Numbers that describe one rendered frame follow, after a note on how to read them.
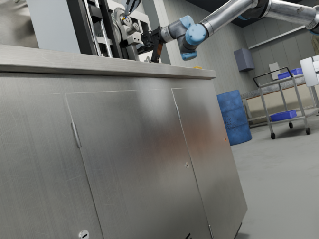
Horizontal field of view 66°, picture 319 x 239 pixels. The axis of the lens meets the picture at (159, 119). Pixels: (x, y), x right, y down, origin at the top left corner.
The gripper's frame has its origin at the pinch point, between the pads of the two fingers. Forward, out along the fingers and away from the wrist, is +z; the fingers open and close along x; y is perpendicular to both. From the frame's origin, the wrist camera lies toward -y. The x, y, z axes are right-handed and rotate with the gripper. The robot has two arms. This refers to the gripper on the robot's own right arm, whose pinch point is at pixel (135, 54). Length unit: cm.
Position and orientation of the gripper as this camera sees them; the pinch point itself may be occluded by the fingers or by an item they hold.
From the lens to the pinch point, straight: 138.0
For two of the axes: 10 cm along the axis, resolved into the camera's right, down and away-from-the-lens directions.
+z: -8.2, 2.3, 5.3
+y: -2.6, -9.6, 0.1
